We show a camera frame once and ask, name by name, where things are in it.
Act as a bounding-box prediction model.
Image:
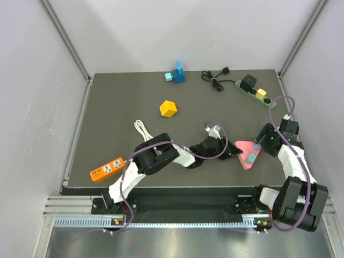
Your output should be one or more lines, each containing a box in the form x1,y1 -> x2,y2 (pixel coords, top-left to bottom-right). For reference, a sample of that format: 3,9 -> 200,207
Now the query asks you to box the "white slotted cable duct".
54,217 -> 271,228

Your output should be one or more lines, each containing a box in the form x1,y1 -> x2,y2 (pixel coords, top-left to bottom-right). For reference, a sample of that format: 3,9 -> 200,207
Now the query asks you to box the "white coiled power cord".
134,119 -> 154,142

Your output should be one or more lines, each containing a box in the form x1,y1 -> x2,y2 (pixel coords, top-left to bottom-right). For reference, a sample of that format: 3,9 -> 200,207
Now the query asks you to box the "orange power strip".
90,157 -> 125,182

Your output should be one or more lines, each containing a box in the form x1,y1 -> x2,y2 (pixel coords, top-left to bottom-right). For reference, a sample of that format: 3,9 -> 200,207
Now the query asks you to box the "blue cube socket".
172,69 -> 185,84

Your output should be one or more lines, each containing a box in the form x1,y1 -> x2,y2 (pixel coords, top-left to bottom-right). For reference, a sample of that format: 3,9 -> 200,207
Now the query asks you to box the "teal plug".
245,153 -> 257,164
164,72 -> 174,81

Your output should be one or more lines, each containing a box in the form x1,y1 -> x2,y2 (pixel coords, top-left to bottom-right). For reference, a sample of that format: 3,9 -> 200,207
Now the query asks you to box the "teal plug on blue cube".
164,72 -> 174,81

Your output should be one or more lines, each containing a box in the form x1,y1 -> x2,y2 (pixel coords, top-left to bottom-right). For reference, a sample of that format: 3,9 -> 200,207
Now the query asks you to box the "black coiled power cord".
201,67 -> 237,92

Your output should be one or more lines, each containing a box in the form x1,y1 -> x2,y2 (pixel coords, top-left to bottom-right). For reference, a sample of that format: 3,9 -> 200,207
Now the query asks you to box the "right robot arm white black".
250,115 -> 328,232

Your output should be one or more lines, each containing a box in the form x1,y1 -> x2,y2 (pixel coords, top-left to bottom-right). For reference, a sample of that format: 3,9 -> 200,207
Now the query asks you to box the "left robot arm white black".
102,133 -> 243,213

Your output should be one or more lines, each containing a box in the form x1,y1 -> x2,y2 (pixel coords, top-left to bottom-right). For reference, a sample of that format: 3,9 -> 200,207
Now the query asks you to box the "light blue plug atop cube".
176,61 -> 182,71

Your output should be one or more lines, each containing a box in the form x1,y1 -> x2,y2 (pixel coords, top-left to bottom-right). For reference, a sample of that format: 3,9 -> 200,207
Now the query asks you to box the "green power strip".
234,80 -> 277,109

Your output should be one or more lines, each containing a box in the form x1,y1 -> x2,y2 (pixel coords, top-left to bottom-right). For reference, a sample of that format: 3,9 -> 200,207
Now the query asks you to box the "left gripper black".
202,135 -> 241,160

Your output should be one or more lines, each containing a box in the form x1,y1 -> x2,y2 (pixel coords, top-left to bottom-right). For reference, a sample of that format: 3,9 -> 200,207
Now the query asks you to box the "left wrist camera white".
205,125 -> 221,140

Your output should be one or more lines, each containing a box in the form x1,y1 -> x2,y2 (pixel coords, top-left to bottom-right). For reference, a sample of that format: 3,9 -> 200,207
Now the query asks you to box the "yellow cube plug adapter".
159,100 -> 177,118

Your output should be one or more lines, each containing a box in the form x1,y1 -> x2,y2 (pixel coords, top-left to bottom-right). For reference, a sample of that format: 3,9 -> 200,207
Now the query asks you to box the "pink triangular socket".
234,141 -> 262,170

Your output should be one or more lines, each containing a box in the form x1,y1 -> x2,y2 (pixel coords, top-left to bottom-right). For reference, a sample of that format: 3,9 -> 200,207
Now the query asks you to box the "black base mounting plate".
91,195 -> 256,215

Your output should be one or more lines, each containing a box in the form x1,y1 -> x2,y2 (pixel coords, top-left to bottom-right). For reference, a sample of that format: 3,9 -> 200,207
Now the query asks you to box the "yellow plug on green strip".
255,89 -> 267,100

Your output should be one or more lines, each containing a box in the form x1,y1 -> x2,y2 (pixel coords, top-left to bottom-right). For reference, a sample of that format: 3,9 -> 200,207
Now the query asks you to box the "light blue plug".
252,143 -> 262,150
176,61 -> 182,71

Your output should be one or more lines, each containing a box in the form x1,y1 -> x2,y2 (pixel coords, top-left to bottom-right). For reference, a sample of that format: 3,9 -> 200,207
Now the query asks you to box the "black cube adapter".
240,74 -> 257,92

